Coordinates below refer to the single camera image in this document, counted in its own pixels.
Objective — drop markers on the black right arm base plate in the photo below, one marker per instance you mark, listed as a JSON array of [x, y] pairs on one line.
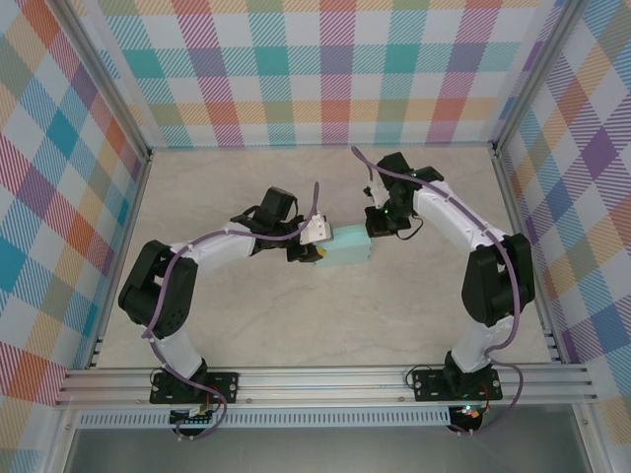
[[429, 384]]

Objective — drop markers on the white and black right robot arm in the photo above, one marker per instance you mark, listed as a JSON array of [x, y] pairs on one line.
[[443, 212]]

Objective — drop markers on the aluminium side rail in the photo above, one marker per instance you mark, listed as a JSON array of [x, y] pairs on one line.
[[530, 222], [123, 246]]

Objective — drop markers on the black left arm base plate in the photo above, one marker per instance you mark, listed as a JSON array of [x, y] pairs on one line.
[[224, 386]]

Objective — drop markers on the aluminium mounting rail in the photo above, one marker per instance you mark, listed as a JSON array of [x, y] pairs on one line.
[[320, 386]]

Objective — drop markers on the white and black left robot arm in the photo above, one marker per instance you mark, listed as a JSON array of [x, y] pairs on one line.
[[217, 251]]

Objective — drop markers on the aluminium frame post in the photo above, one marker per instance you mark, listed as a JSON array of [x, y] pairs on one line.
[[106, 84], [530, 74]]

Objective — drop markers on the light blue paper box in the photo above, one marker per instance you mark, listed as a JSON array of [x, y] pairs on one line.
[[347, 246]]

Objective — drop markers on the small circuit board with light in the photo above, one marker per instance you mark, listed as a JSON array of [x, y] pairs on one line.
[[468, 413]]

